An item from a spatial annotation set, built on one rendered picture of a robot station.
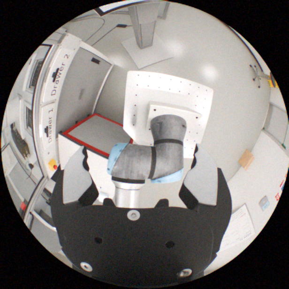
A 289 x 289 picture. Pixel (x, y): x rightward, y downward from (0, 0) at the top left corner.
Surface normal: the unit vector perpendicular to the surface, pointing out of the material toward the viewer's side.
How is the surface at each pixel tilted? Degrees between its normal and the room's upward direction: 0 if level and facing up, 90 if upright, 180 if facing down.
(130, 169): 45
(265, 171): 90
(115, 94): 0
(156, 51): 3
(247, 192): 90
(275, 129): 90
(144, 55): 3
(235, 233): 90
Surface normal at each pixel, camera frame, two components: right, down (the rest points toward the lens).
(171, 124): -0.15, 0.00
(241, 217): -0.90, -0.39
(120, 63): 0.00, 0.48
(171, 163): 0.15, -0.27
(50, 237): 0.45, -0.78
